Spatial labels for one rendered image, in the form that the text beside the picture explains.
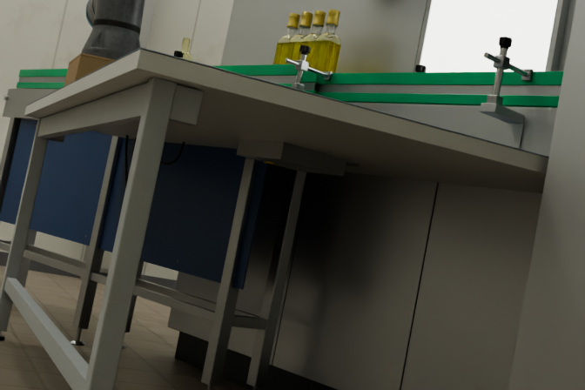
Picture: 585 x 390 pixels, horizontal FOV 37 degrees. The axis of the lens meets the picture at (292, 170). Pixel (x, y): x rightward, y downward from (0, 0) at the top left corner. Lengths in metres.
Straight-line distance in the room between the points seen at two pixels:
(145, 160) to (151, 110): 0.08
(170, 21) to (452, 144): 4.10
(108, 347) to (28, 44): 4.07
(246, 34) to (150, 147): 1.69
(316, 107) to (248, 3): 1.67
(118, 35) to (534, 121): 1.00
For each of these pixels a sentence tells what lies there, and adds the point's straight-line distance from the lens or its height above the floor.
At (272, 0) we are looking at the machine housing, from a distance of 3.06.
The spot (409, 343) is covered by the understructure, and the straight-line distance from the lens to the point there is 2.37.
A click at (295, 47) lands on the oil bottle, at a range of 2.61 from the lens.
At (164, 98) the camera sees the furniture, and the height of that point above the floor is 0.68.
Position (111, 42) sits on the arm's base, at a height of 0.87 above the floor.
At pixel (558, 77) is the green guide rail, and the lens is 2.00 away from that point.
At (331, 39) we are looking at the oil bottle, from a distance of 2.53.
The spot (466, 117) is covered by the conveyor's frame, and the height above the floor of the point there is 0.85.
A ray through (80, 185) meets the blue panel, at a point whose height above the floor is 0.53.
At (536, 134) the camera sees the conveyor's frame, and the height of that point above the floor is 0.82.
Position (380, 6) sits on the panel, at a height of 1.21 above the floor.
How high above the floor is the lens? 0.50
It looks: 4 degrees up
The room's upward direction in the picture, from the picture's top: 11 degrees clockwise
